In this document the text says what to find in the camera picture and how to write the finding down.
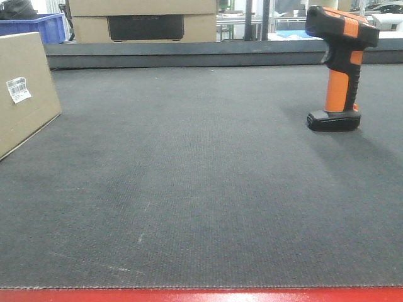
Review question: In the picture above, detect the large cardboard box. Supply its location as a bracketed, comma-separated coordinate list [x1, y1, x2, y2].
[72, 14, 217, 44]
[69, 0, 217, 16]

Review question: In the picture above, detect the white barcode label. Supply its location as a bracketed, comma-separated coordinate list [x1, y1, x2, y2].
[6, 77, 31, 104]

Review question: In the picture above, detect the large cardboard box lower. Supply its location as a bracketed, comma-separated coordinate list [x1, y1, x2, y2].
[72, 14, 217, 44]

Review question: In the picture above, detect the large cardboard box upper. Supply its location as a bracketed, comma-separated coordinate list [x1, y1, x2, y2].
[69, 0, 217, 16]

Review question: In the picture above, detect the orange black barcode scanner gun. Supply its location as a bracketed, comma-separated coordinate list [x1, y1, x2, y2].
[305, 5, 380, 131]

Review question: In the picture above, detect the brown cardboard package box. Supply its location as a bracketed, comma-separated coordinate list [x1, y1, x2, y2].
[1, 32, 62, 159]

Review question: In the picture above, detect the black vertical posts background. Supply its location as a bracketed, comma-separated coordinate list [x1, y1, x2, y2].
[244, 0, 273, 42]

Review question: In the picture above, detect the black bag in bin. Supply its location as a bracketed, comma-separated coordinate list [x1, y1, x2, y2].
[1, 0, 38, 20]

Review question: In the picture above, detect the blue plastic bin background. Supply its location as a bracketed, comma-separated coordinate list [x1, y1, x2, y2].
[1, 13, 66, 44]

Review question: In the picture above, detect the red metal work table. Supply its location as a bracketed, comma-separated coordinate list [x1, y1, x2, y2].
[1, 288, 402, 301]

